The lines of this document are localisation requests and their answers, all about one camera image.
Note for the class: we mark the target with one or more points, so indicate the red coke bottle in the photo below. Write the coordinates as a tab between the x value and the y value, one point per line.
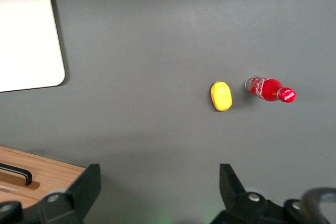
267	90

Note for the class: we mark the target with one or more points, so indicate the yellow lemon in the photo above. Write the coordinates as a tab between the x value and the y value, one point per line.
221	96

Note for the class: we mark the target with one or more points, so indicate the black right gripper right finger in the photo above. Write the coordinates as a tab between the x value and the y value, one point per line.
236	192

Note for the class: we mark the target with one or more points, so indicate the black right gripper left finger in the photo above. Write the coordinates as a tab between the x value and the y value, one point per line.
78	192

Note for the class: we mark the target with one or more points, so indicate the white rectangular tray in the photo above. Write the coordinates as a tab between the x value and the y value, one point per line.
27	37

